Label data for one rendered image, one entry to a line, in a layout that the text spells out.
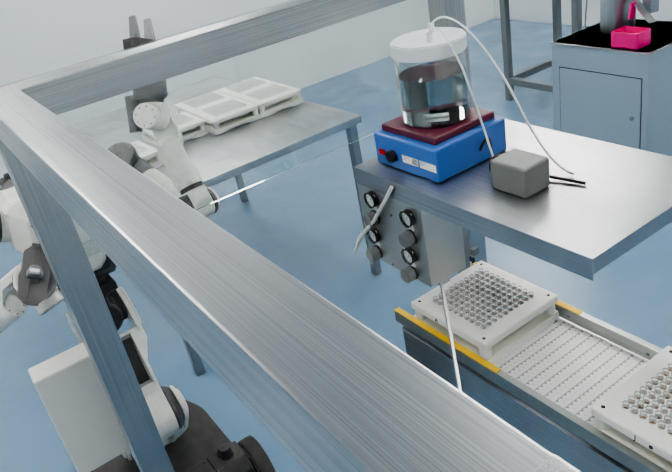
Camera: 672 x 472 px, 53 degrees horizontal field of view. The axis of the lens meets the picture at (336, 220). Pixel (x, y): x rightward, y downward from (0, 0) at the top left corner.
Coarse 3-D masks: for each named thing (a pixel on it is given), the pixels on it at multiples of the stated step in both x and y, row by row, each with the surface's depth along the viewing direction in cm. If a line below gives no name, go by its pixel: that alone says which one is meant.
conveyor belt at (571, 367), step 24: (552, 336) 155; (576, 336) 153; (504, 360) 150; (528, 360) 149; (552, 360) 148; (576, 360) 146; (600, 360) 145; (624, 360) 144; (528, 384) 143; (552, 384) 141; (576, 384) 140; (600, 384) 139; (576, 408) 134
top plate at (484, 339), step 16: (464, 272) 171; (496, 272) 169; (448, 288) 166; (464, 288) 165; (528, 288) 160; (416, 304) 163; (432, 304) 162; (448, 304) 160; (512, 304) 156; (528, 304) 155; (544, 304) 154; (464, 320) 154; (512, 320) 151; (528, 320) 152; (464, 336) 150; (480, 336) 148; (496, 336) 147
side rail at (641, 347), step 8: (560, 312) 159; (568, 312) 157; (568, 320) 158; (576, 320) 155; (584, 320) 153; (592, 320) 152; (600, 320) 151; (584, 328) 154; (592, 328) 152; (600, 328) 150; (608, 328) 148; (616, 328) 148; (608, 336) 149; (616, 336) 147; (624, 336) 145; (632, 336) 145; (624, 344) 146; (632, 344) 144; (640, 344) 142; (648, 344) 142; (640, 352) 143; (648, 352) 141; (656, 352) 139
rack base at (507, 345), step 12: (432, 324) 162; (528, 324) 156; (540, 324) 156; (456, 336) 157; (516, 336) 153; (528, 336) 154; (468, 348) 152; (492, 348) 151; (504, 348) 150; (516, 348) 153; (492, 360) 149
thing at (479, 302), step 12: (480, 276) 167; (468, 288) 165; (480, 288) 163; (492, 288) 162; (504, 288) 162; (456, 300) 161; (480, 300) 159; (492, 300) 158; (504, 300) 157; (516, 300) 157; (468, 312) 156; (480, 312) 154; (492, 312) 154
